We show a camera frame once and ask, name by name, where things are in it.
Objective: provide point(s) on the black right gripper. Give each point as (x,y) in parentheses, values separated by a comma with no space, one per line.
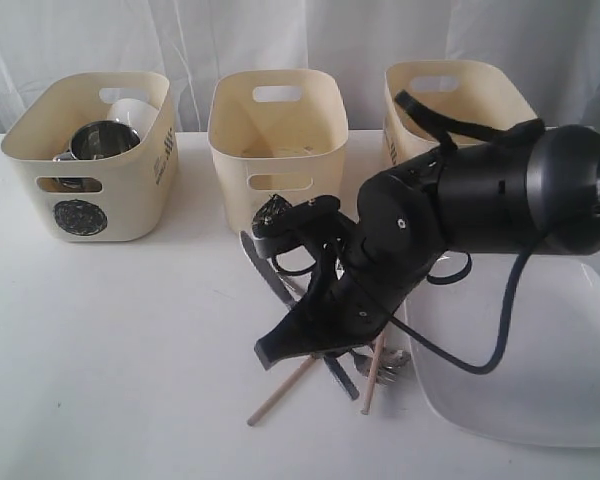
(366,268)

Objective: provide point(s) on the steel table knife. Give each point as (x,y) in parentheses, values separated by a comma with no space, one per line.
(269,275)

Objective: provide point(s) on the steel spoon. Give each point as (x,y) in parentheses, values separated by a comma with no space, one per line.
(389,355)

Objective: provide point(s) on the wooden chopstick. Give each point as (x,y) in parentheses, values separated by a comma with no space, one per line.
(261,412)
(373,372)

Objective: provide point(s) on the steel fork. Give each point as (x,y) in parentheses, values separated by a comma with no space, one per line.
(386,374)

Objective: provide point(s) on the white round bowl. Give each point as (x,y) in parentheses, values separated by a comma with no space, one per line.
(134,113)

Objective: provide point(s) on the steel mug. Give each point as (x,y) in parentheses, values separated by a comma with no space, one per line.
(100,140)

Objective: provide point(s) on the stainless steel bowl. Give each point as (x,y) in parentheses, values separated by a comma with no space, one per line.
(69,185)

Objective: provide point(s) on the cream bin with triangle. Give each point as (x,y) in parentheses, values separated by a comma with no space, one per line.
(276,132)

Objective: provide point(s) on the cream bin with circle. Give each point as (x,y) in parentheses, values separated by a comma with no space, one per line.
(135,184)

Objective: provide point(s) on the white square plate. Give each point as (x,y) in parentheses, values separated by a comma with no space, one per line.
(546,390)

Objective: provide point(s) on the cream bin with square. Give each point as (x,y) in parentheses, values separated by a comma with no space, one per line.
(464,90)

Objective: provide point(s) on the white curtain backdrop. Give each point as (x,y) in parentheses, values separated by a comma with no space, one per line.
(549,49)

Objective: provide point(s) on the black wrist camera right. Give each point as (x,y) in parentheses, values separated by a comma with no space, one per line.
(277,225)

